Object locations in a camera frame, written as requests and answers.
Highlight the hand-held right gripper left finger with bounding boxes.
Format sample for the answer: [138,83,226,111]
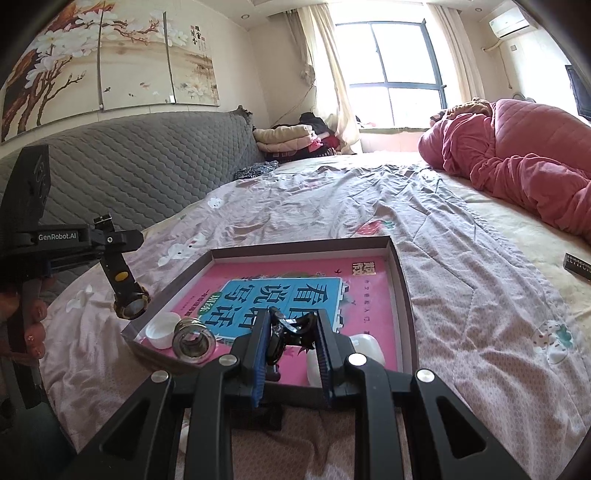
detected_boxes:
[60,310,278,480]

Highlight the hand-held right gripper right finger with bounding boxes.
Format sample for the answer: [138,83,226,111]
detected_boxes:
[314,310,532,480]

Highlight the black hair clip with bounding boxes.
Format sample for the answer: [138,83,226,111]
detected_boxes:
[265,310,324,384]

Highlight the white earbuds case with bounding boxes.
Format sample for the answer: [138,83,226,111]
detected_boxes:
[307,333,386,388]

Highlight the yellow digital watch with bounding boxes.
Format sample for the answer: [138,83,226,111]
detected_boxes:
[99,251,152,321]

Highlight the white ribbed bottle cap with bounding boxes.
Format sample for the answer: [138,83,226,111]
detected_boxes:
[145,312,183,350]

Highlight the grey cardboard tray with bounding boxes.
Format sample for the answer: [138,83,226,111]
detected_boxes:
[121,236,419,409]

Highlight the person's left hand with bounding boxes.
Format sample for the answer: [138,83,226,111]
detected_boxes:
[0,284,49,365]

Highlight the pink picture book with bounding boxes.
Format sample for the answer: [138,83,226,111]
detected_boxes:
[141,258,399,386]

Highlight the grey quilted headboard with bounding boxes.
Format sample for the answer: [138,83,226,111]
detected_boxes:
[0,111,266,241]

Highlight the flower painting panel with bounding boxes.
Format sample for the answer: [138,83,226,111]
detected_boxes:
[99,0,177,112]
[164,11,220,107]
[0,0,106,145]

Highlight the dark patterned cloth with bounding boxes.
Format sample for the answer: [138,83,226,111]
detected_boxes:
[233,160,280,182]

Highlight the printed pink bed cover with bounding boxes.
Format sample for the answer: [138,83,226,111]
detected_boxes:
[37,154,591,480]

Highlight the stack of folded clothes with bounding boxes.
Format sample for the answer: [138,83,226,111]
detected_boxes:
[253,124,317,160]

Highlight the cream bed sheet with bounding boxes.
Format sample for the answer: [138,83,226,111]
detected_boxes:
[429,173,591,462]

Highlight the cream curtain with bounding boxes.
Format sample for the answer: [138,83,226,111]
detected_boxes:
[295,4,363,155]
[427,2,485,112]

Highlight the small black box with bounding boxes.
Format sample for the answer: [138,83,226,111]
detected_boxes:
[563,252,591,281]

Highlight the pink quilted blanket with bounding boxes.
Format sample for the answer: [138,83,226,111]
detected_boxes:
[418,98,591,245]

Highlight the brown knitted cloth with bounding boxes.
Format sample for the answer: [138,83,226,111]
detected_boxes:
[445,98,492,118]

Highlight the dark framed window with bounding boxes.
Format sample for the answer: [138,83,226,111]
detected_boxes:
[332,18,451,132]

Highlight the black television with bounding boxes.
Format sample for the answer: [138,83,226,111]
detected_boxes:
[566,65,591,123]

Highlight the white air conditioner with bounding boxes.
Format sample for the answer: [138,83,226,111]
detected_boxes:
[488,4,539,38]

